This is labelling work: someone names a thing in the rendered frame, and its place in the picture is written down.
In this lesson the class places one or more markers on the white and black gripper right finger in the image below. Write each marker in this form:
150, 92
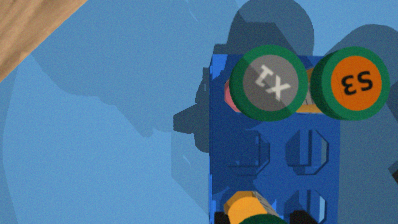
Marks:
301, 217

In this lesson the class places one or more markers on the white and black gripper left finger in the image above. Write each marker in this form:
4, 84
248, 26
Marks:
221, 218

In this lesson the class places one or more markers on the blue tube rack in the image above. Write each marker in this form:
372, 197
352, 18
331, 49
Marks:
236, 145

